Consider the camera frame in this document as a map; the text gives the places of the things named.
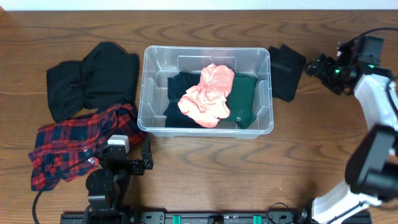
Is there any black cloth with strap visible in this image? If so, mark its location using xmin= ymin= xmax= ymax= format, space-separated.
xmin=268 ymin=45 xmax=306 ymax=102

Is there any red navy plaid shirt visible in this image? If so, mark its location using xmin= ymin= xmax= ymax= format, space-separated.
xmin=29 ymin=103 xmax=146 ymax=191

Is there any black cloth with band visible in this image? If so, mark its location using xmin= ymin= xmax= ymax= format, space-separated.
xmin=164 ymin=72 xmax=202 ymax=128

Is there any salmon pink garment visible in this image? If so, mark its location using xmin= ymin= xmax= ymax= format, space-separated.
xmin=177 ymin=63 xmax=234 ymax=128

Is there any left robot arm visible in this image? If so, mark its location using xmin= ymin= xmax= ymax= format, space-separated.
xmin=83 ymin=135 xmax=154 ymax=224

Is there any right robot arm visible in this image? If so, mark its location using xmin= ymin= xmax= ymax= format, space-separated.
xmin=296 ymin=32 xmax=397 ymax=223

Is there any dark green folded cloth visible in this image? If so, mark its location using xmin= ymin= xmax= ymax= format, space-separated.
xmin=223 ymin=73 xmax=257 ymax=129

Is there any large black folded garment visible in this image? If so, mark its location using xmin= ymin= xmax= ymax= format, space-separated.
xmin=46 ymin=42 xmax=139 ymax=122

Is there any clear plastic storage bin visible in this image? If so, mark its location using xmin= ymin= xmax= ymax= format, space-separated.
xmin=137 ymin=45 xmax=274 ymax=139

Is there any black mounting rail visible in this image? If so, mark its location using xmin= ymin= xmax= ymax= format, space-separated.
xmin=60 ymin=212 xmax=373 ymax=224

